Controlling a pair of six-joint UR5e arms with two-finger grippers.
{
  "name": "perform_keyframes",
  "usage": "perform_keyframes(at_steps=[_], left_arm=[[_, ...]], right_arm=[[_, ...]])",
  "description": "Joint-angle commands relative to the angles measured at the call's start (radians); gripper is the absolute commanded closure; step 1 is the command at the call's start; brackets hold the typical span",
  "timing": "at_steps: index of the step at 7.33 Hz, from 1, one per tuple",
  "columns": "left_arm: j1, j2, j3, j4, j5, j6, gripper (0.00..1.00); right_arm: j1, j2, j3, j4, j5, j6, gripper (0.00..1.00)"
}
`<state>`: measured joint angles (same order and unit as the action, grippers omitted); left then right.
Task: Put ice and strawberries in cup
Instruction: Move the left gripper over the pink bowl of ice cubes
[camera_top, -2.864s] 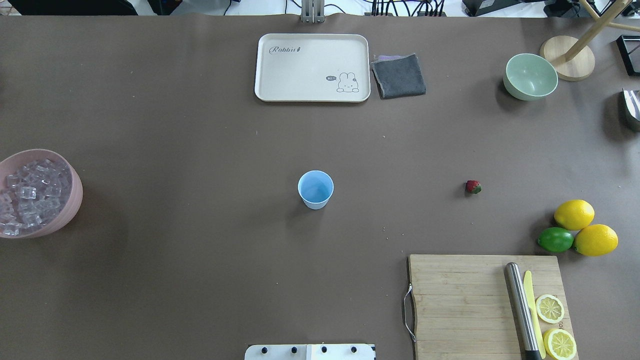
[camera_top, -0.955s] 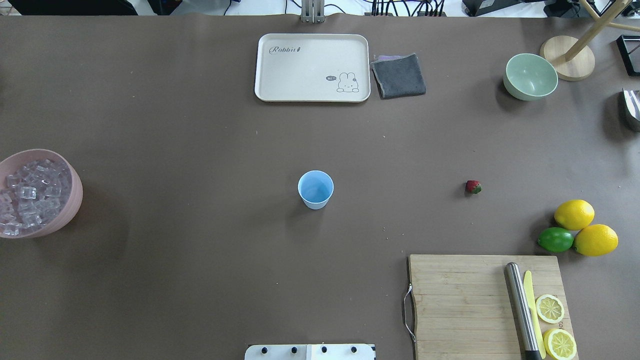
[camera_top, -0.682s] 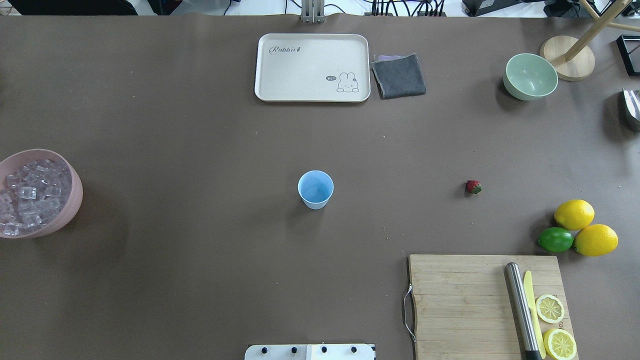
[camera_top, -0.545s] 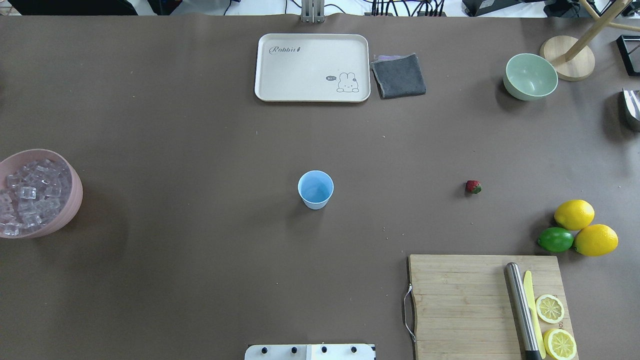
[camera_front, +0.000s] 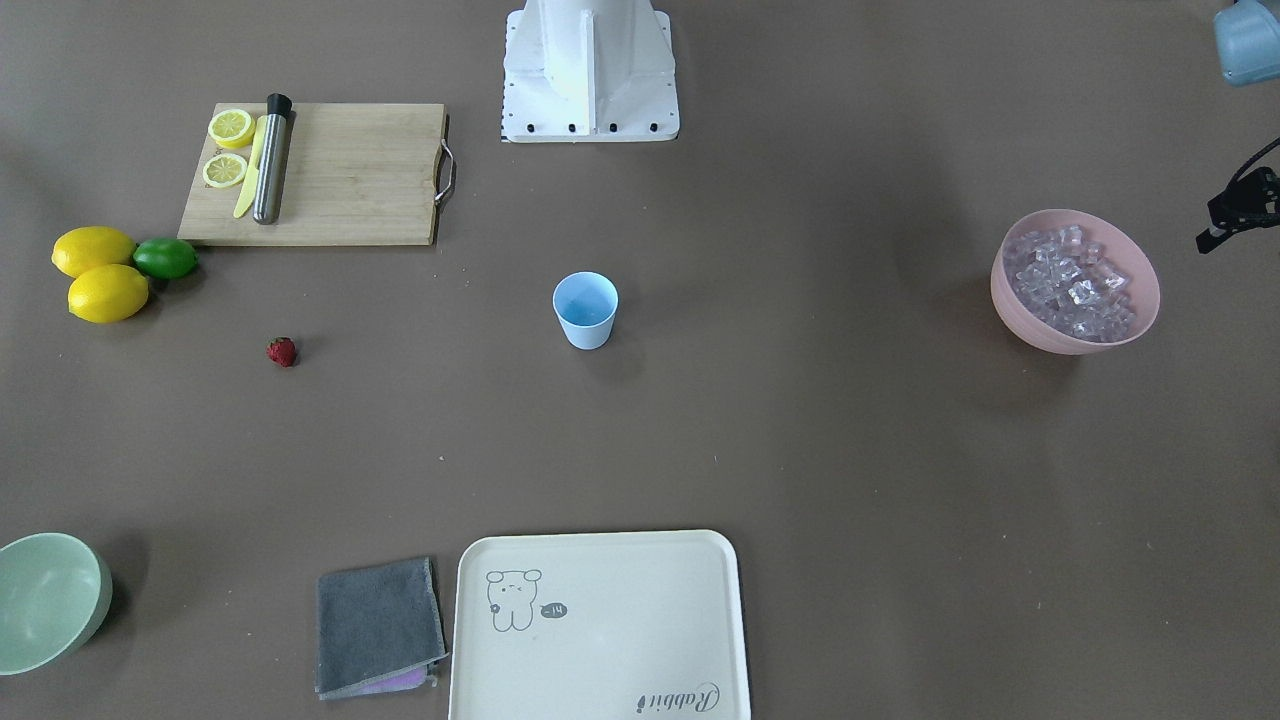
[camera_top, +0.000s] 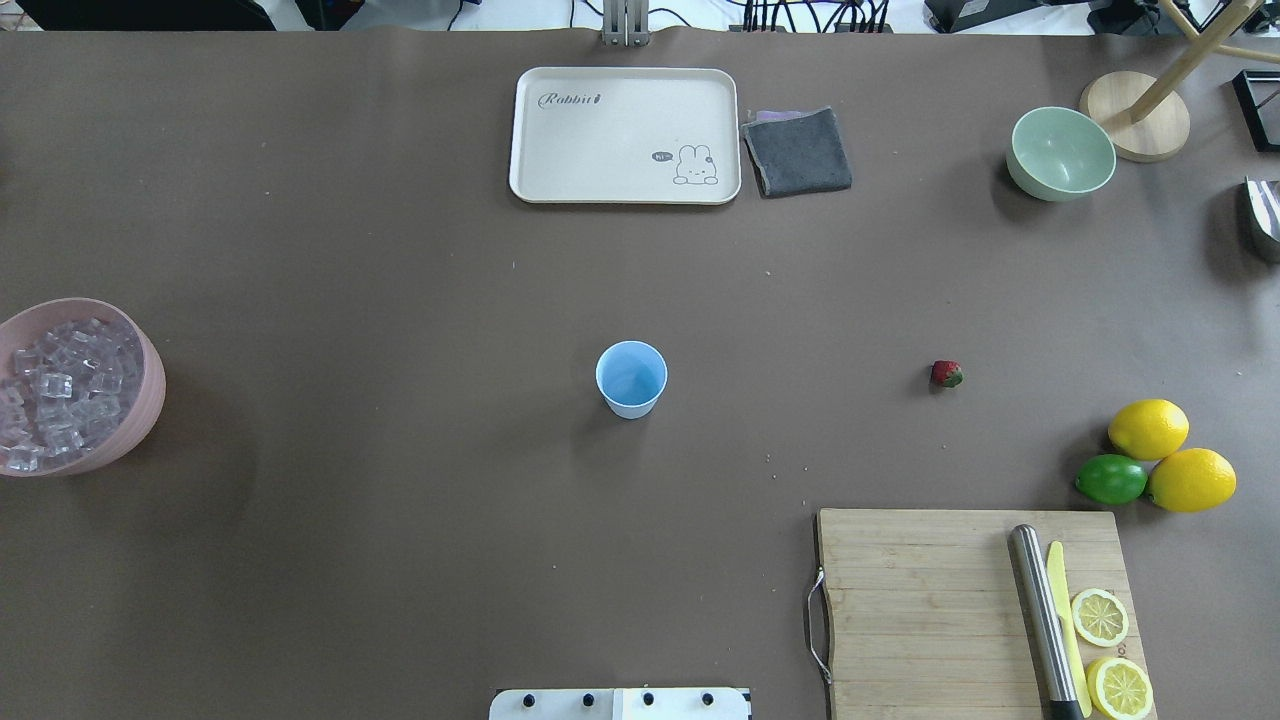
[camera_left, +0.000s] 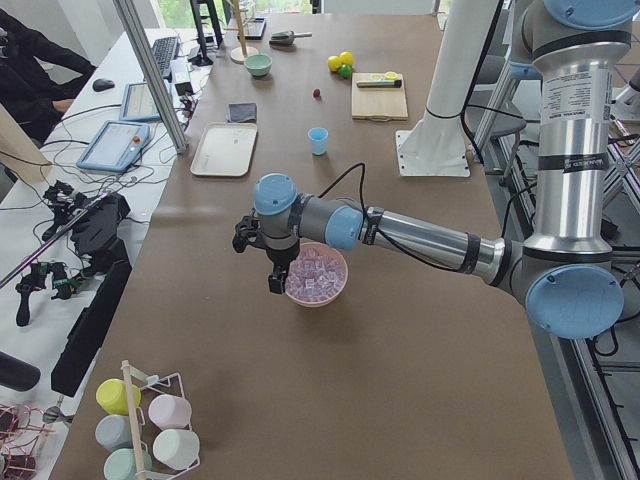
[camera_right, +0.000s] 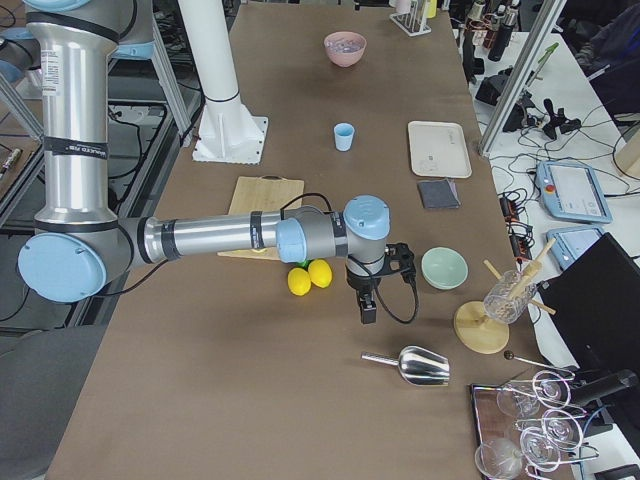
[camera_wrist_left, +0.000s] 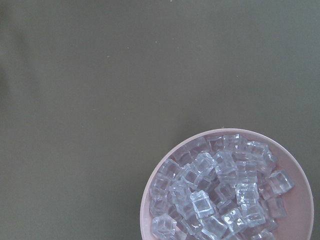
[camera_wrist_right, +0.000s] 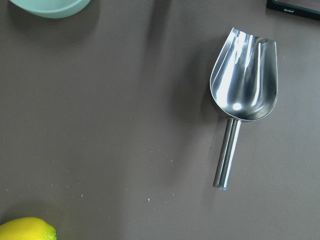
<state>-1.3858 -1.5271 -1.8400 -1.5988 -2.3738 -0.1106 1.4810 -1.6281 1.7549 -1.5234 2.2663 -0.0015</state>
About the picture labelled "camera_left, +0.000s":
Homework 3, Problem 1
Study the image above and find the wooden cutting board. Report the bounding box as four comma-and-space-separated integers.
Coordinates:
351, 72, 409, 121

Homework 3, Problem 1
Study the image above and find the green cup on rack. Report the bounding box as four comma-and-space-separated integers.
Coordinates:
103, 448, 137, 480

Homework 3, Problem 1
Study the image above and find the near blue teach pendant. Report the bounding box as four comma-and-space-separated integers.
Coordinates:
76, 120, 150, 173

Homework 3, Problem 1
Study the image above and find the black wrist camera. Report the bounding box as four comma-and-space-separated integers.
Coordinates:
232, 214, 264, 253

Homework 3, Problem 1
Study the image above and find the yellow lemon near lime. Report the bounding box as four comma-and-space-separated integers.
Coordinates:
327, 56, 342, 72

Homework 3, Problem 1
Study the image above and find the person in black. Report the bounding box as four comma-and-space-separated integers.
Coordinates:
1, 11, 96, 142

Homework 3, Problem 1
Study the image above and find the pink bowl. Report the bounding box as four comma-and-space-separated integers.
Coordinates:
284, 241, 349, 308

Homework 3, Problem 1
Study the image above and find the pile of ice cubes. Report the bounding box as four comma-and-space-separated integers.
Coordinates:
285, 245, 347, 302

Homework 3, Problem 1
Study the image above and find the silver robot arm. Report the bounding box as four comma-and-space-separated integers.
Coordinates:
236, 1, 639, 339

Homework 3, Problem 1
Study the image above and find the grey folded cloth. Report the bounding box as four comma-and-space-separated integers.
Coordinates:
227, 102, 257, 123

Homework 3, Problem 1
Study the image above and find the steel ice scoop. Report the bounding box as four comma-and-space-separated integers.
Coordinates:
269, 30, 313, 46

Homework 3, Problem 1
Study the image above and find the yellow cup on rack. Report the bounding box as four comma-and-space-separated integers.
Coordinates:
95, 378, 128, 416

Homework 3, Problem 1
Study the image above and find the yellow lemon outer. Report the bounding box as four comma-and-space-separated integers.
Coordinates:
339, 51, 355, 66

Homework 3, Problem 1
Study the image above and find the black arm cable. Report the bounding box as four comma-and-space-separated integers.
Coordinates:
317, 162, 526, 274

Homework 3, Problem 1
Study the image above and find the blue teach pendant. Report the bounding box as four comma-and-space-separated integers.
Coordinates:
76, 120, 150, 173
119, 82, 161, 122

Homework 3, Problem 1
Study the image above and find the mint green bowl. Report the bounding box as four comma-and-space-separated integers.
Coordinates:
244, 53, 273, 78

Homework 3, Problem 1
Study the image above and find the far blue teach pendant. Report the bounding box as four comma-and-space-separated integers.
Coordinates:
119, 82, 161, 122

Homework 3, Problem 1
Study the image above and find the pink cup on rack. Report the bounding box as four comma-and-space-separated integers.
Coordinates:
148, 394, 192, 430

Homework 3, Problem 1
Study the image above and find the wooden glass stand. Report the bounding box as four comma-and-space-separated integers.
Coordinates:
226, 0, 259, 64

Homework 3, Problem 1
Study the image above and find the grey cup on rack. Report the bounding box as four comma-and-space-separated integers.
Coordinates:
94, 414, 132, 452

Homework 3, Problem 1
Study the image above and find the aluminium frame post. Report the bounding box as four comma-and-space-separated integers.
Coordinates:
113, 0, 187, 154

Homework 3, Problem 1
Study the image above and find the green lime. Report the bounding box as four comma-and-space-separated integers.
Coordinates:
338, 64, 353, 79

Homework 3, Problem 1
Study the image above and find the black keyboard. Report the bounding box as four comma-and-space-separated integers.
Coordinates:
151, 36, 180, 80

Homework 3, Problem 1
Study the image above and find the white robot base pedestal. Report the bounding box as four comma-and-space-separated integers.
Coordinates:
396, 0, 503, 178

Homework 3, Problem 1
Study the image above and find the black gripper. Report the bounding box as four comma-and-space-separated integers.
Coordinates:
262, 234, 300, 294

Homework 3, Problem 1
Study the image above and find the cream rabbit tray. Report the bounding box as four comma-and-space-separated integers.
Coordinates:
190, 122, 258, 178

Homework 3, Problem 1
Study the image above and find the white cup on rack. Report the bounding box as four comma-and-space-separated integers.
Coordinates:
152, 429, 200, 470

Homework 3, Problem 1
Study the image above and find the light blue cup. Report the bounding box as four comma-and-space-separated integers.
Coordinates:
307, 127, 329, 156

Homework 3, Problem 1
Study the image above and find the white wire cup rack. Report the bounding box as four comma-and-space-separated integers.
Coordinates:
121, 360, 201, 479

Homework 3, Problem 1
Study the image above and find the black computer mouse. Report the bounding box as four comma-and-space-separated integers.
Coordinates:
92, 78, 115, 92

